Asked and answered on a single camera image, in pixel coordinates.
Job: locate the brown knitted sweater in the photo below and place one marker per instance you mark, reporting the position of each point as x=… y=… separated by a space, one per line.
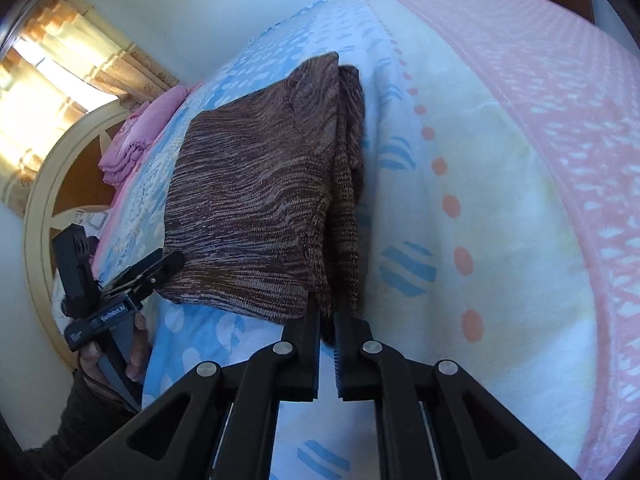
x=250 y=185

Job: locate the blue polka dot blanket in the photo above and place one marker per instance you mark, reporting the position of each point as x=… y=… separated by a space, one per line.
x=475 y=185

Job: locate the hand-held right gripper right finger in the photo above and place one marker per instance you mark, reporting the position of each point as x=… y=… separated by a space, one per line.
x=338 y=365

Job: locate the white printed pillow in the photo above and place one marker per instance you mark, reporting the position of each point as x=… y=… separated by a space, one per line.
x=90 y=221

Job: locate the person's left hand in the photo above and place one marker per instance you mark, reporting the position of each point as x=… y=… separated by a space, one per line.
x=136 y=350

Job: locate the folded pink quilt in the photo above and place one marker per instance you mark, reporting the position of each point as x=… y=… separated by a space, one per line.
x=135 y=135

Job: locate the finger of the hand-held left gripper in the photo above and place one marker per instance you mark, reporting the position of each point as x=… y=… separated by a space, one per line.
x=140 y=294
x=160 y=267

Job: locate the cream wooden headboard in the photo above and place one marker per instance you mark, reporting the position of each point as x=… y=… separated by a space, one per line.
x=42 y=240

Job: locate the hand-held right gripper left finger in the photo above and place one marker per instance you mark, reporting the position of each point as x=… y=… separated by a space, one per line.
x=315 y=360

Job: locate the pink bed sheet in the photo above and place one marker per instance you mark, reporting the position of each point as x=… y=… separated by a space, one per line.
x=550 y=85

